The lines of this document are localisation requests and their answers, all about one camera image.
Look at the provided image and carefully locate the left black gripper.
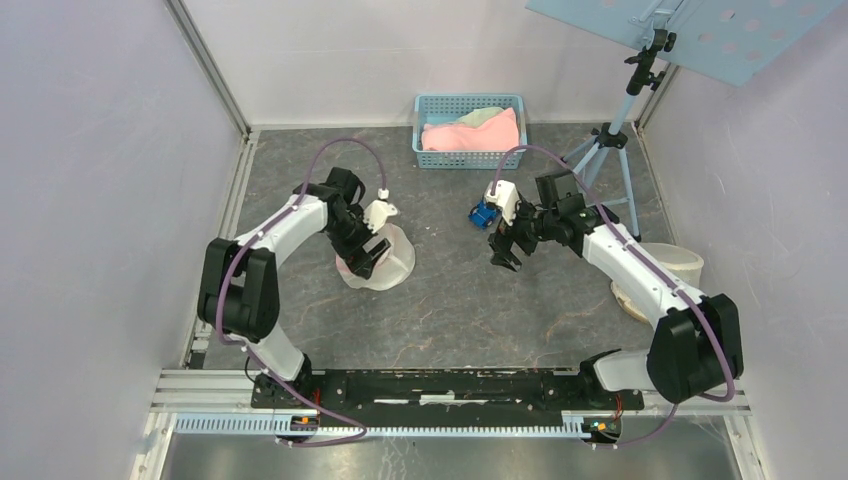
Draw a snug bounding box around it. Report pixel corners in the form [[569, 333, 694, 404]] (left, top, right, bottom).
[[324, 205, 390, 279]]

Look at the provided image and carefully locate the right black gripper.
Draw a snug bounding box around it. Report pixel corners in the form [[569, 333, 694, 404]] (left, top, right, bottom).
[[487, 195, 557, 272]]

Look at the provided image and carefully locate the white mesh laundry bag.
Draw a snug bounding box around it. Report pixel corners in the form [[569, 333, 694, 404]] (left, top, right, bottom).
[[335, 223, 415, 291]]

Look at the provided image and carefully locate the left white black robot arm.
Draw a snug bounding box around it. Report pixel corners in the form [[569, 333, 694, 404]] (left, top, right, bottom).
[[197, 167, 399, 408]]

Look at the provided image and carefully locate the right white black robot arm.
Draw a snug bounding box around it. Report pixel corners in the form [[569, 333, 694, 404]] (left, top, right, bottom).
[[483, 171, 744, 408]]

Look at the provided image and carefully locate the blue toy car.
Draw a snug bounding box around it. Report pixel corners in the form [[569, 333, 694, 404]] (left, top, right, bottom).
[[468, 200, 499, 230]]

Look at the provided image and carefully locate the pink cloth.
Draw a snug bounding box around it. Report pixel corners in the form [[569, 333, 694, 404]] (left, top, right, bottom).
[[420, 107, 521, 152]]

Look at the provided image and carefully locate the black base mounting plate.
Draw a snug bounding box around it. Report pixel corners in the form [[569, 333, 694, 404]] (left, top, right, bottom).
[[251, 368, 645, 428]]

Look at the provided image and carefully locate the light green cloth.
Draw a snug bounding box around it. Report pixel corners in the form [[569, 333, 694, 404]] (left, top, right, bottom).
[[454, 107, 504, 128]]

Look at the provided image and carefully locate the white round tub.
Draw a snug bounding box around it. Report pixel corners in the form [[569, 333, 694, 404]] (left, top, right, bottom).
[[610, 242, 706, 326]]

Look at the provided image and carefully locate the blue tripod stand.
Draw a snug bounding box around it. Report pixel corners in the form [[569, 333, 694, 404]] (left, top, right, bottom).
[[562, 29, 677, 241]]

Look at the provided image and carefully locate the light blue perforated board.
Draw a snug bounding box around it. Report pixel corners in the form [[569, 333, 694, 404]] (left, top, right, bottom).
[[525, 0, 842, 87]]

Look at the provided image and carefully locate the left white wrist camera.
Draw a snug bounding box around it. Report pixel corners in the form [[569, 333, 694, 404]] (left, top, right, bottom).
[[363, 188, 399, 233]]

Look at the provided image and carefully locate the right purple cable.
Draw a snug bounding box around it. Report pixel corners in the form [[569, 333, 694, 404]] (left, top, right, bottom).
[[490, 144, 737, 451]]

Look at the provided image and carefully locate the purple cable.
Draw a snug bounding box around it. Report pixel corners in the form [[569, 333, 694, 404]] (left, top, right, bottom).
[[490, 144, 737, 451], [213, 137, 390, 449]]

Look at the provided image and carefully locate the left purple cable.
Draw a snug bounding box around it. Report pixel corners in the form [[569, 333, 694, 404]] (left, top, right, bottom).
[[213, 137, 390, 449]]

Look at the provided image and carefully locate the light blue cable rail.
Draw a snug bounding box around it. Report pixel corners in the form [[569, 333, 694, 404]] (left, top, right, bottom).
[[175, 413, 590, 440]]

